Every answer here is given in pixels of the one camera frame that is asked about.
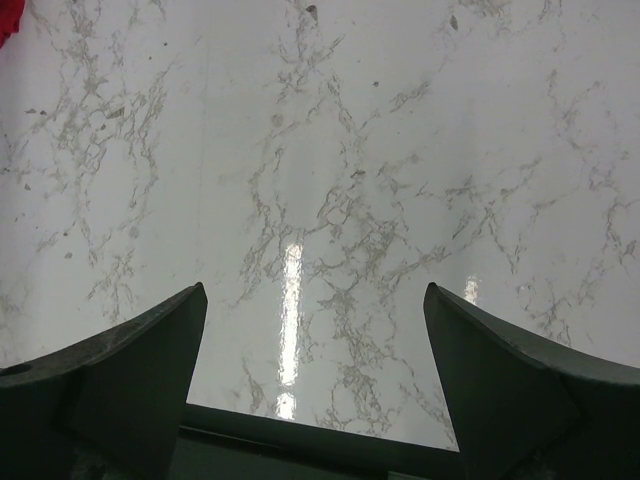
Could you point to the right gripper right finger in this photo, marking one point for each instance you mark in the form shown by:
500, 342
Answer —
525, 407

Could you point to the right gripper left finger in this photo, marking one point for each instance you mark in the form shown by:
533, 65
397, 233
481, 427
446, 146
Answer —
107, 406

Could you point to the crimson red t shirt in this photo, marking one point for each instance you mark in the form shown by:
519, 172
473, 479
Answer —
11, 12

